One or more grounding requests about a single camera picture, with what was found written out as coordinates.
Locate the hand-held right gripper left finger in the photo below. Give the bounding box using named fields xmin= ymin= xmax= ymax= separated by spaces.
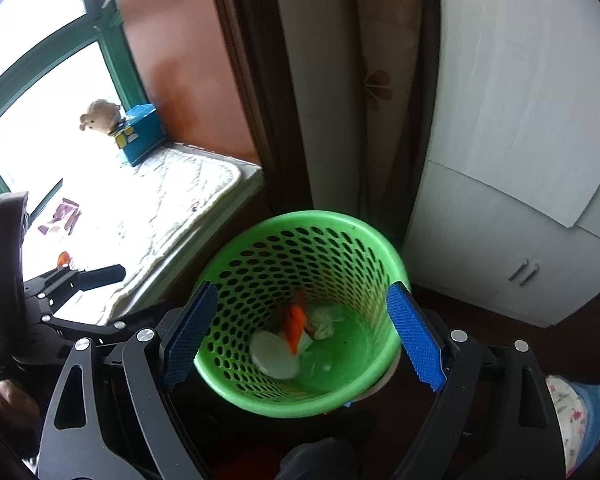
xmin=37 ymin=280 xmax=219 ymax=480

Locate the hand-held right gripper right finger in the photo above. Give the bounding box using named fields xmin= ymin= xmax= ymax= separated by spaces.
xmin=386 ymin=282 xmax=567 ymax=480

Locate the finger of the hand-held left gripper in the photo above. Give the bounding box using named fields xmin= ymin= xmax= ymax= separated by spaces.
xmin=50 ymin=300 xmax=183 ymax=348
xmin=27 ymin=263 xmax=127 ymax=313

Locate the white round cup lid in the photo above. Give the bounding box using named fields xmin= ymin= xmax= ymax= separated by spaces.
xmin=250 ymin=330 xmax=301 ymax=381

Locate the green plastic mesh basket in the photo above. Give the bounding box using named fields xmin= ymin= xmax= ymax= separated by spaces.
xmin=192 ymin=210 xmax=412 ymax=418

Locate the beige paper tissue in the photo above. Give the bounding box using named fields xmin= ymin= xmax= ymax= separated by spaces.
xmin=307 ymin=307 xmax=339 ymax=340

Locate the orange snack packet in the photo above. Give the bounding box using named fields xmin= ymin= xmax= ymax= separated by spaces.
xmin=285 ymin=290 xmax=309 ymax=357

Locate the person's left hand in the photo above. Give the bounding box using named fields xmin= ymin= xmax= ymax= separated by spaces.
xmin=0 ymin=380 xmax=38 ymax=433

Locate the maroon snack wrapper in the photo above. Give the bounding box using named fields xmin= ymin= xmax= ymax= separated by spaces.
xmin=37 ymin=197 xmax=81 ymax=236

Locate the white cabinet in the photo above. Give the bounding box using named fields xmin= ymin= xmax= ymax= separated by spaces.
xmin=402 ymin=0 xmax=600 ymax=329

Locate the white quilted mat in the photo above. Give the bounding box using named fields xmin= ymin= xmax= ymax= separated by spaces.
xmin=20 ymin=147 xmax=243 ymax=326

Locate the blue patterned tissue box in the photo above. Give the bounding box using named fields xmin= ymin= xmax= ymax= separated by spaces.
xmin=112 ymin=102 xmax=163 ymax=167

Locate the beige plush toy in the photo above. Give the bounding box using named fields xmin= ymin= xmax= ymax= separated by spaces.
xmin=79 ymin=100 xmax=126 ymax=136

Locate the person's floral clothing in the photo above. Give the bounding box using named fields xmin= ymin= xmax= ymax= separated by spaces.
xmin=545 ymin=375 xmax=600 ymax=478

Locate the brown wooden panel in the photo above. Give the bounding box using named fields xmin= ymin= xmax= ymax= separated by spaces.
xmin=100 ymin=0 xmax=261 ymax=166

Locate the white board sheet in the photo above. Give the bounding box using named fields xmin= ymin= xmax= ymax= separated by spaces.
xmin=427 ymin=0 xmax=600 ymax=229

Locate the beige flowered curtain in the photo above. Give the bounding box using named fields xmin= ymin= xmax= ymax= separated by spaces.
xmin=272 ymin=0 xmax=441 ymax=261

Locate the dark curtain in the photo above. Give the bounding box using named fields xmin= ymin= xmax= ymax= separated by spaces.
xmin=205 ymin=0 xmax=313 ymax=211

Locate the cabinet handle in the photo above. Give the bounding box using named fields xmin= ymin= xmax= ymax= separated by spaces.
xmin=510 ymin=257 xmax=539 ymax=287

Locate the green window frame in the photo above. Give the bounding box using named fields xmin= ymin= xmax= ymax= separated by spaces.
xmin=0 ymin=0 xmax=151 ymax=196

